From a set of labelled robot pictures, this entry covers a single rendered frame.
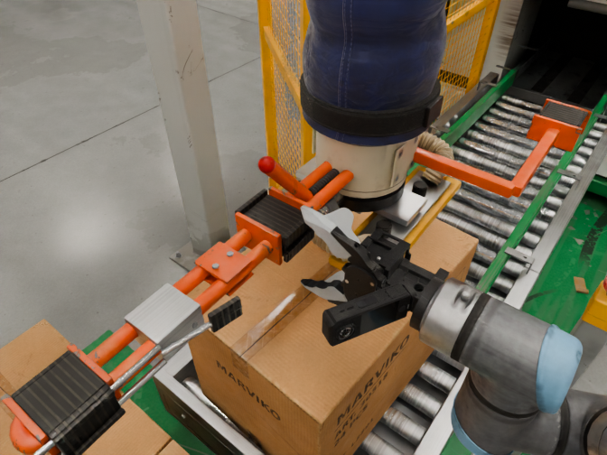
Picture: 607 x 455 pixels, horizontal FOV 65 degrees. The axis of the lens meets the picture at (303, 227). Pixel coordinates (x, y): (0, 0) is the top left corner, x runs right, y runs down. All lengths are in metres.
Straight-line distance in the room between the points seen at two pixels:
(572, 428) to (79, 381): 0.57
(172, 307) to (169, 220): 2.10
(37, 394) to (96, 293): 1.88
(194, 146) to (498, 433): 1.56
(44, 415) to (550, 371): 0.52
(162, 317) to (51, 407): 0.14
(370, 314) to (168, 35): 1.36
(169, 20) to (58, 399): 1.37
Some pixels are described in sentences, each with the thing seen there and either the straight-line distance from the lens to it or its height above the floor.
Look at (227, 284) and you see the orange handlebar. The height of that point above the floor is 1.27.
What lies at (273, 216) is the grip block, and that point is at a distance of 0.70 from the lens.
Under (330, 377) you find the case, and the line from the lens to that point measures 0.92.
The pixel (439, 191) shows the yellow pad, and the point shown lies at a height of 1.16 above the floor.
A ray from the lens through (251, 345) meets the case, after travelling 0.96.
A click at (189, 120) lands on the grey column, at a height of 0.82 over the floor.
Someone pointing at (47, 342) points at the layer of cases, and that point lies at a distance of 1.62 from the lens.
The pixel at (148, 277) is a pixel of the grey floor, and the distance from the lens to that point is 2.43.
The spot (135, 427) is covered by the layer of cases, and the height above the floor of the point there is 0.54.
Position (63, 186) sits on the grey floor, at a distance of 3.17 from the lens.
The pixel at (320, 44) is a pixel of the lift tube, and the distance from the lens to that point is 0.72.
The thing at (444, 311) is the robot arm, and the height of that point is 1.30.
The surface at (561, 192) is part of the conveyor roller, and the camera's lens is 2.20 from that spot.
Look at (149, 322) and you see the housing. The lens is 0.60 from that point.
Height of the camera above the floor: 1.74
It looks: 43 degrees down
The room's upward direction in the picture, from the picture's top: straight up
